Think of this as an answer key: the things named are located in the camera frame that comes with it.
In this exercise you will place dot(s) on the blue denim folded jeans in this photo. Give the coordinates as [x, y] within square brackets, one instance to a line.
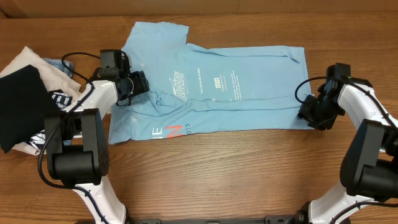
[61, 66]

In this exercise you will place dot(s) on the black white printed garment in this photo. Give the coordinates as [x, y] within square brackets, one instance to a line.
[62, 100]

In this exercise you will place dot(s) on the beige folded garment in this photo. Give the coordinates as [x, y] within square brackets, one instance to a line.
[53, 79]

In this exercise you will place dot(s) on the light blue t-shirt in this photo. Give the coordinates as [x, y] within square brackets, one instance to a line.
[197, 90]

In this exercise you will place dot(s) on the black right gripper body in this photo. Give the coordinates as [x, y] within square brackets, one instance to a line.
[321, 113]

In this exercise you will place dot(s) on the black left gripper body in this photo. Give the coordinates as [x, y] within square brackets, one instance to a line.
[135, 84]

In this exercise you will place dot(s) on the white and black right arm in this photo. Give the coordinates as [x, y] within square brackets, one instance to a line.
[368, 171]

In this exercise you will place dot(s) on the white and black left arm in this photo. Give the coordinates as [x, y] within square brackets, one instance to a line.
[75, 154]

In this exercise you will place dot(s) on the black folded garment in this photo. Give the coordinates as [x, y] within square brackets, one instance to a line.
[25, 103]

